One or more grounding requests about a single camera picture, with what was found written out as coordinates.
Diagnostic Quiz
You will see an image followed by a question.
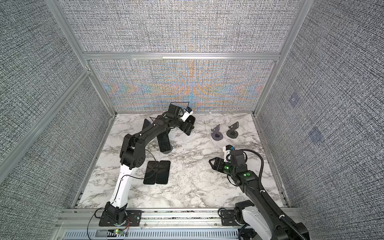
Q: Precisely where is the black phone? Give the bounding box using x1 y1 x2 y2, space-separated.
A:
181 114 197 137
156 161 171 185
143 161 159 185

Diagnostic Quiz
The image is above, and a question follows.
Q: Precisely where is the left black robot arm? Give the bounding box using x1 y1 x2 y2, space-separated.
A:
102 108 196 226

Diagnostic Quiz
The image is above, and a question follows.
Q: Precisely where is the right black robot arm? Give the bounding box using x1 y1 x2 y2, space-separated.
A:
209 148 310 240

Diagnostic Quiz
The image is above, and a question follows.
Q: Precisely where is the white centre phone stand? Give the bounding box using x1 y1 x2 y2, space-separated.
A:
179 133 195 143

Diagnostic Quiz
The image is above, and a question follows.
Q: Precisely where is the green-edged phone on round stand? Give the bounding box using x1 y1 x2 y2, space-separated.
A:
157 131 173 152

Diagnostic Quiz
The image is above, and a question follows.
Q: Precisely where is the purple round phone stand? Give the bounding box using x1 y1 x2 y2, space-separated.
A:
211 125 224 141

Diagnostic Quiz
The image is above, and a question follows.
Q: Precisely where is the dark green round phone stand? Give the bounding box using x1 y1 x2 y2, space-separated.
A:
227 122 239 139

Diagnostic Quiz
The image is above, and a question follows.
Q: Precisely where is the blue-cased phone far left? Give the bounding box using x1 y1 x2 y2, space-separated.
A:
142 119 151 131

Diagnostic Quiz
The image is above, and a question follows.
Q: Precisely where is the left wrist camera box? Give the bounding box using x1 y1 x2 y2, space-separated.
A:
167 102 194 122

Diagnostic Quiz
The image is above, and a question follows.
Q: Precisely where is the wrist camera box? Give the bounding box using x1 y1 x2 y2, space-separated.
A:
223 145 235 162
167 102 194 122

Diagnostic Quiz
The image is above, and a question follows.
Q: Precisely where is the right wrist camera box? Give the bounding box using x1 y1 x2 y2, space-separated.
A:
223 145 235 162

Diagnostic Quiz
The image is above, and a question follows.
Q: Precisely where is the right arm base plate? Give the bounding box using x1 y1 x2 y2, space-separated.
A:
219 209 241 227

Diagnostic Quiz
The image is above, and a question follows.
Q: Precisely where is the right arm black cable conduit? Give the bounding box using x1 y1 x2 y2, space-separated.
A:
239 148 311 240

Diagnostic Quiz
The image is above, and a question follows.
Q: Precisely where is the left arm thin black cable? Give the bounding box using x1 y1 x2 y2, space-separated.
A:
86 143 160 240

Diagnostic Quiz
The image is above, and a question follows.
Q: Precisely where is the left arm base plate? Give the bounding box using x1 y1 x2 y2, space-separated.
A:
99 210 143 228

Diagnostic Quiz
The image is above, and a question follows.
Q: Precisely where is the aluminium front rail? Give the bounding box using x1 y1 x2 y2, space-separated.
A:
50 208 241 240

